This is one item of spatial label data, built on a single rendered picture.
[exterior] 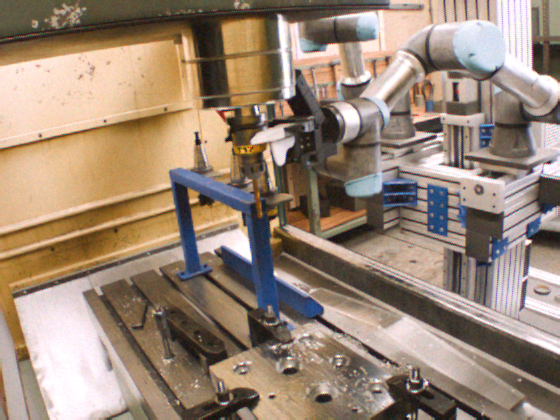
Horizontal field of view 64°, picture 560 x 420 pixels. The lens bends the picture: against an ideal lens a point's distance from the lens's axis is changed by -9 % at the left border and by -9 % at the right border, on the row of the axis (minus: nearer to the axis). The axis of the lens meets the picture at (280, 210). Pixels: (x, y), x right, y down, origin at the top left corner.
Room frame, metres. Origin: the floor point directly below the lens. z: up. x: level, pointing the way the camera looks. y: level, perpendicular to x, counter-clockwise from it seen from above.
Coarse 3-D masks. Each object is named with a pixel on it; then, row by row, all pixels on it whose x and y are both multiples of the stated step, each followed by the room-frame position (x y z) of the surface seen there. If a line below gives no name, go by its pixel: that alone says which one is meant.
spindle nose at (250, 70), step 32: (192, 32) 0.69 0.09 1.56; (224, 32) 0.67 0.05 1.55; (256, 32) 0.67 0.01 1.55; (288, 32) 0.72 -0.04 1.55; (192, 64) 0.70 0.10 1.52; (224, 64) 0.67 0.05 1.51; (256, 64) 0.67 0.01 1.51; (288, 64) 0.71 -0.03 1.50; (192, 96) 0.71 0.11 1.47; (224, 96) 0.67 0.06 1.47; (256, 96) 0.67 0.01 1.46; (288, 96) 0.70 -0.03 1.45
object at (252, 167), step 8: (240, 160) 0.74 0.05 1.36; (248, 160) 0.73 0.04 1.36; (256, 160) 0.73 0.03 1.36; (264, 160) 0.75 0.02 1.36; (240, 168) 0.74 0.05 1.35; (248, 168) 0.73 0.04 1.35; (256, 168) 0.72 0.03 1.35; (264, 168) 0.73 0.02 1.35; (248, 176) 0.73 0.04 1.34; (256, 176) 0.73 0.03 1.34
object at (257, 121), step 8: (264, 112) 0.74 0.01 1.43; (232, 120) 0.73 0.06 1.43; (240, 120) 0.71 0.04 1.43; (248, 120) 0.71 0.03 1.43; (256, 120) 0.72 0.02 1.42; (264, 120) 0.73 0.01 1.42; (232, 128) 0.73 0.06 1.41; (240, 128) 0.72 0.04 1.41; (248, 128) 0.72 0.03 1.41; (256, 128) 0.72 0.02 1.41; (264, 128) 0.73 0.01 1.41
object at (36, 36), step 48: (0, 0) 0.47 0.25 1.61; (48, 0) 0.49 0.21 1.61; (96, 0) 0.52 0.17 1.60; (144, 0) 0.55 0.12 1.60; (192, 0) 0.58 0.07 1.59; (240, 0) 0.61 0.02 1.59; (288, 0) 0.65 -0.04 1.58; (336, 0) 0.69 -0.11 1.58; (384, 0) 0.74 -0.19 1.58; (0, 48) 0.50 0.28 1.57; (48, 48) 0.65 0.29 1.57; (96, 48) 0.88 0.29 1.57
